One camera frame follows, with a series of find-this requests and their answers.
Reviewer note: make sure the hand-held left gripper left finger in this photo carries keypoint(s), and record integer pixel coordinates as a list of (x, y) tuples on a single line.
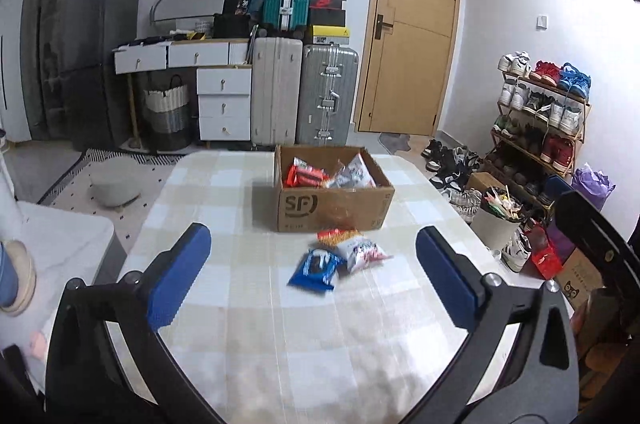
[(180, 274)]

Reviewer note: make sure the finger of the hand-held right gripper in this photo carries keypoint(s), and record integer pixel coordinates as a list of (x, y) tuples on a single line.
[(600, 244)]

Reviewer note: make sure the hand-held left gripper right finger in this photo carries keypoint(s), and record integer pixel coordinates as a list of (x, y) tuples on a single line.
[(445, 276)]

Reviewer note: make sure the white red-edged snack bag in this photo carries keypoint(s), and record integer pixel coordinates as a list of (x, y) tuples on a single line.
[(357, 254)]

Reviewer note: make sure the blue snack packet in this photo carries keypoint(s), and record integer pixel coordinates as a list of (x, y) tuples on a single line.
[(315, 269)]

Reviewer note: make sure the white black-printed snack packet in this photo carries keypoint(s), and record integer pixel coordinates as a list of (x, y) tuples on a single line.
[(355, 174)]

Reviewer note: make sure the brown cardboard box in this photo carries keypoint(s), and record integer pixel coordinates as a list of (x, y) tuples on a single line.
[(300, 209)]

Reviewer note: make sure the red snack packet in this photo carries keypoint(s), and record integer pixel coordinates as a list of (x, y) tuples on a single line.
[(305, 176)]

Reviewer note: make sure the cat-printed cardboard box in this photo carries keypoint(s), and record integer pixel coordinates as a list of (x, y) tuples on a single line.
[(580, 279)]

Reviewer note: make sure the red paper bag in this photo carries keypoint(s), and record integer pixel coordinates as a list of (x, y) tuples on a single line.
[(547, 256)]

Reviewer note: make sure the purple plastic bag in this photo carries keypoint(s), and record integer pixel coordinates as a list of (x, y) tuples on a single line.
[(592, 184)]

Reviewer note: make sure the white bin with sticks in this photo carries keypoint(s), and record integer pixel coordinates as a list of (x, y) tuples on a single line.
[(492, 226)]

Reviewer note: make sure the white sneaker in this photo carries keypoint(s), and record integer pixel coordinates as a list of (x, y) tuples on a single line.
[(517, 251)]

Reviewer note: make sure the small plain cardboard box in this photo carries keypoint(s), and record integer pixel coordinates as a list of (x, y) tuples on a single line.
[(482, 183)]

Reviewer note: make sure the dark shoes pile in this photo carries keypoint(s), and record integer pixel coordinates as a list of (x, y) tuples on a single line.
[(450, 168)]

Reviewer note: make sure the grey round stool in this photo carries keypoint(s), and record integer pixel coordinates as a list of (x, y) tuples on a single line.
[(115, 184)]

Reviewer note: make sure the wooden shoe rack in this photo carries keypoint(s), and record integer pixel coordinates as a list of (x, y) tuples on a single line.
[(582, 123)]

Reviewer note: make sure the white chair seat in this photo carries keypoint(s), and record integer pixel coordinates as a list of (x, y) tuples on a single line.
[(55, 239)]

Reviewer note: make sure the patterned beige rug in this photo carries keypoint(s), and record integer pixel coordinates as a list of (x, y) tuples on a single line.
[(70, 199)]

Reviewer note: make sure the grey door mat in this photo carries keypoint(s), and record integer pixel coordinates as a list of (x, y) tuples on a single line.
[(395, 142)]

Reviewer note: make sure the shoe rack with shoes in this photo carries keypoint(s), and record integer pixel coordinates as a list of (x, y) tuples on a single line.
[(545, 108)]

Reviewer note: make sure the white grey woven basket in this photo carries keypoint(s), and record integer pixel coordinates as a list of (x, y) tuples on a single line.
[(167, 113)]

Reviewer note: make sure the blue beige slipper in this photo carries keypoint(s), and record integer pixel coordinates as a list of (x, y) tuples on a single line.
[(12, 276)]

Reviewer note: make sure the white desk with drawers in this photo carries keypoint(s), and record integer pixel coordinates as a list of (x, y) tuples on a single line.
[(222, 103)]

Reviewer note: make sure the beige suitcase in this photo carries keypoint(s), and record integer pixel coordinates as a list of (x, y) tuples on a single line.
[(275, 93)]

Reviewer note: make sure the silver suitcase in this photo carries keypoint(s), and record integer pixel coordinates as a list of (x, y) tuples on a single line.
[(327, 93)]

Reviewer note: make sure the dark grey refrigerator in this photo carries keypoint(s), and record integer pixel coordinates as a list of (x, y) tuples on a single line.
[(95, 53)]

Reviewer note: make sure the wooden door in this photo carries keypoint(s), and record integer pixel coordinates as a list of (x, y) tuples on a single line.
[(410, 28)]

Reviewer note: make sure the small white basket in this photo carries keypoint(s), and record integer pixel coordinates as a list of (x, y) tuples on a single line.
[(202, 24)]

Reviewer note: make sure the black storage box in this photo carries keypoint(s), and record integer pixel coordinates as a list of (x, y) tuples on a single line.
[(230, 26)]

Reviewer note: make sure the dark tall cabinet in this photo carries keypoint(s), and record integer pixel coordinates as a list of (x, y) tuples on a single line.
[(37, 53)]

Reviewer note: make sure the yellow shoebox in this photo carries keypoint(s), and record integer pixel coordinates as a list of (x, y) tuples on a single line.
[(327, 35)]

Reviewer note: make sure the plain black shoebox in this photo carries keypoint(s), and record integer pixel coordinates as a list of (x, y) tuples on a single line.
[(327, 17)]

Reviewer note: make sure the black red-logo shoebox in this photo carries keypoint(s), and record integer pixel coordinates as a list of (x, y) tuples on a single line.
[(327, 2)]

